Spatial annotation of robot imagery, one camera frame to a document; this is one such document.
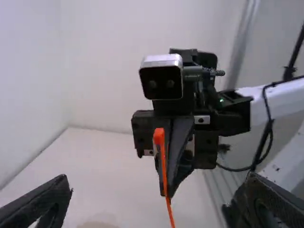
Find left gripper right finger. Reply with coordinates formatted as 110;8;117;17
221;171;304;228

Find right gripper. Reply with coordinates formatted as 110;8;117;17
131;99;219;198

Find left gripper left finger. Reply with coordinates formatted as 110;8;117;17
0;174;74;228

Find orange cable tie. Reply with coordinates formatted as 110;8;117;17
152;127;177;228

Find silver rails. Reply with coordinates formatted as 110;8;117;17
203;170;250;209

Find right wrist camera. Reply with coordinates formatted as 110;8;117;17
138;53;184;101

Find black cable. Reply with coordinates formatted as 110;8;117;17
215;82;275;172

